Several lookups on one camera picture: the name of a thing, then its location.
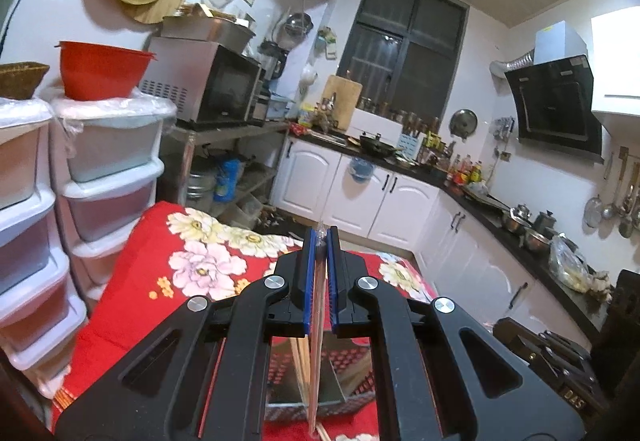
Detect red floral blanket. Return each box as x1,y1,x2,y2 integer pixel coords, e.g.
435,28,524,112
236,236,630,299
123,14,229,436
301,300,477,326
50,201,442,441

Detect white kitchen cabinets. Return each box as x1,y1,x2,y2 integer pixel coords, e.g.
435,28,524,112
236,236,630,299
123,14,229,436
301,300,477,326
272,136,603,349

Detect steel shelf rack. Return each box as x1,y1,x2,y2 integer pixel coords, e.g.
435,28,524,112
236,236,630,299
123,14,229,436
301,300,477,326
160,121,292,233

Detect white plastic drawer tower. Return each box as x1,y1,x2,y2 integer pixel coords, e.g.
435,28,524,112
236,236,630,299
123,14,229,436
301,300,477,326
50,93,179,303
0,96,89,373

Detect steel pot lid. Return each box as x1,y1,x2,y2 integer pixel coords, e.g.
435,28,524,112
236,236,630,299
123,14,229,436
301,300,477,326
449,109,479,140

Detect hanging steel pot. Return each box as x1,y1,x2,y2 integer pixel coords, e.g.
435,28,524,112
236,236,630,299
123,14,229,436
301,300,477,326
277,12,315,48

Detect red plastic basin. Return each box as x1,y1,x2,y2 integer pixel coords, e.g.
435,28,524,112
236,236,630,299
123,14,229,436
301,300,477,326
55,41,157,100

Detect brown wicker basket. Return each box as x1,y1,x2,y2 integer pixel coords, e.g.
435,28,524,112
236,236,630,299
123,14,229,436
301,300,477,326
0,62,51,100

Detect blue knife block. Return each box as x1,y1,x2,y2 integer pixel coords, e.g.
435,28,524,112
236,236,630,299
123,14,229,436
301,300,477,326
397,130,426,160

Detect white wall cabinet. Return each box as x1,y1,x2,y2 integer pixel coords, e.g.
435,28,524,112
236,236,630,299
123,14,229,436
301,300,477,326
590,6,640,132

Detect silver exhaust duct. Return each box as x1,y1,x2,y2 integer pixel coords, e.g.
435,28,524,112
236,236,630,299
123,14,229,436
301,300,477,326
489,48,537,78

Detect dark kitchen window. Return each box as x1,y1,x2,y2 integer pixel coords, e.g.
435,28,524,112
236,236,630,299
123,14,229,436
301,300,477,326
337,0,469,122

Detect metal chopstick holder box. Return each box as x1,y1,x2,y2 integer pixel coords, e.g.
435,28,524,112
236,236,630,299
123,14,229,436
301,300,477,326
264,335,378,424

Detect hanging steel ladles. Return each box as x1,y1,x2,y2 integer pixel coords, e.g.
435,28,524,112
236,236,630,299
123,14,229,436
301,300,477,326
582,146,640,240

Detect silver microwave oven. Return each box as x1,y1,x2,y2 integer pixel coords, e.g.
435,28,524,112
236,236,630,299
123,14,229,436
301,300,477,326
139,37,266,130

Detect steel baking tray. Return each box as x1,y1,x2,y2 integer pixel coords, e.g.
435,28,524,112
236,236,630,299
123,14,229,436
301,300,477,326
161,13,256,52

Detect blue plastic bag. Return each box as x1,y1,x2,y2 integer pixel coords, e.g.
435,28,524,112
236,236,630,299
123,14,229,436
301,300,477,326
348,157,375,184

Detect row of condiment bottles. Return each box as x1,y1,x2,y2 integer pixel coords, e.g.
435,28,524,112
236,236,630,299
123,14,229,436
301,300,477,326
446,152,487,188

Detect black wok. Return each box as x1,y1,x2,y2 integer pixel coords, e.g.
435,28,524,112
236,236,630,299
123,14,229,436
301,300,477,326
359,133,402,158

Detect clear plastic food bag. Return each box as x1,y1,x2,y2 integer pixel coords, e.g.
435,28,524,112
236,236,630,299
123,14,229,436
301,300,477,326
547,236,609,295

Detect steel stock pot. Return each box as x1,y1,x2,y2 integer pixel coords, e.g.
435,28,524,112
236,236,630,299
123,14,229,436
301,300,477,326
186,171,219,202

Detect blue packet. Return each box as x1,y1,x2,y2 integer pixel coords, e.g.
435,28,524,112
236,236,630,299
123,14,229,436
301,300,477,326
214,158,244,203

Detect black range hood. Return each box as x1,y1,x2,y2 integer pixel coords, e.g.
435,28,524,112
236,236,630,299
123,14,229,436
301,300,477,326
504,21,606,164

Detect steel kettle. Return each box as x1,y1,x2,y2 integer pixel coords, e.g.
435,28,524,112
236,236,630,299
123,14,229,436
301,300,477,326
532,209,559,234

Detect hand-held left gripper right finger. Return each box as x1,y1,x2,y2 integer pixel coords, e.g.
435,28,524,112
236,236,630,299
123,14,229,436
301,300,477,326
326,226,587,441

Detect bare wooden chopsticks pair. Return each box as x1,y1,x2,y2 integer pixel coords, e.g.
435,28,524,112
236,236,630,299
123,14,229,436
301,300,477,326
291,338,312,407

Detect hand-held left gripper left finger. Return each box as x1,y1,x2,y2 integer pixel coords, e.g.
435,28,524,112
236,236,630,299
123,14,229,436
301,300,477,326
54,227,327,441

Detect wooden cutting board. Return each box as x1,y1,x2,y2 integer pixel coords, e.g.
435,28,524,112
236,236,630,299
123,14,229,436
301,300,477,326
320,75,364,132

